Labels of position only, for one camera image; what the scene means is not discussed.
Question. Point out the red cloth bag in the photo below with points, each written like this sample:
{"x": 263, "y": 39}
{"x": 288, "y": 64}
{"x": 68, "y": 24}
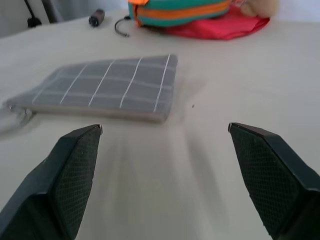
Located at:
{"x": 220, "y": 28}

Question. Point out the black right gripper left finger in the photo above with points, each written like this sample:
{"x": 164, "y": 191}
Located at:
{"x": 62, "y": 180}

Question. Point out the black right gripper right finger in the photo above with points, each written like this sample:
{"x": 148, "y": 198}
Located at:
{"x": 270, "y": 170}

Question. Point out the beige rounded object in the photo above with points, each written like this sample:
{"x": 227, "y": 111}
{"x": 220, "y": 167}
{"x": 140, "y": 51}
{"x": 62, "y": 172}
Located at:
{"x": 257, "y": 6}

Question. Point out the small black cylindrical object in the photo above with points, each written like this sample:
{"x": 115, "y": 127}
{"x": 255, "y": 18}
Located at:
{"x": 97, "y": 17}

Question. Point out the teal and orange striped bag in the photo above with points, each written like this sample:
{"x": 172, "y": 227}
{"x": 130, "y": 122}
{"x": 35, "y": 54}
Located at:
{"x": 175, "y": 12}

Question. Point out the grey checked pouch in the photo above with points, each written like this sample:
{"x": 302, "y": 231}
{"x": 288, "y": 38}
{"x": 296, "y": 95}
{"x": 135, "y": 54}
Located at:
{"x": 112, "y": 85}

